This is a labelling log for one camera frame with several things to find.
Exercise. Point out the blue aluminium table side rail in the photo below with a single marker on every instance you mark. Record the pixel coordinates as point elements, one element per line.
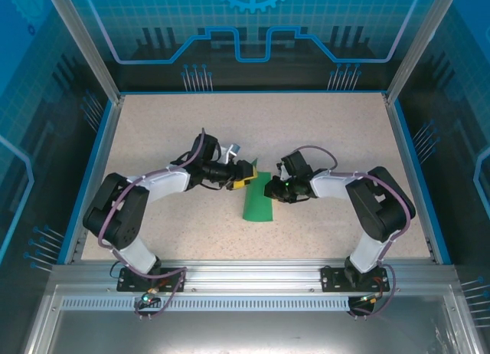
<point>92,185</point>
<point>419,185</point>

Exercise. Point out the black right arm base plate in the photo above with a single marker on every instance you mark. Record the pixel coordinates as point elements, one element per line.
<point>331,279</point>

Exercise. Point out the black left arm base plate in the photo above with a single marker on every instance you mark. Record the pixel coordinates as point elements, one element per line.
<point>172,281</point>

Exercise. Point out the long aluminium mounting rail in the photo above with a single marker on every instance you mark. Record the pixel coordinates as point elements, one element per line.
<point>252,273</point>

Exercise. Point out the green paper sheet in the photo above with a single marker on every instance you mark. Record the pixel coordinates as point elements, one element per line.
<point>260,204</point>

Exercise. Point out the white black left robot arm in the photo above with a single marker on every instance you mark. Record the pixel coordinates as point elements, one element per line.
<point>130,250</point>

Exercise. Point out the aluminium frame post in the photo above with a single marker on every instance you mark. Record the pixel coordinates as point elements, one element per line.
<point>82,43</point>
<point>423,43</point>

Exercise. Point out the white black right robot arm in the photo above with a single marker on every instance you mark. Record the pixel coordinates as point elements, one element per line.
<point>367,250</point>

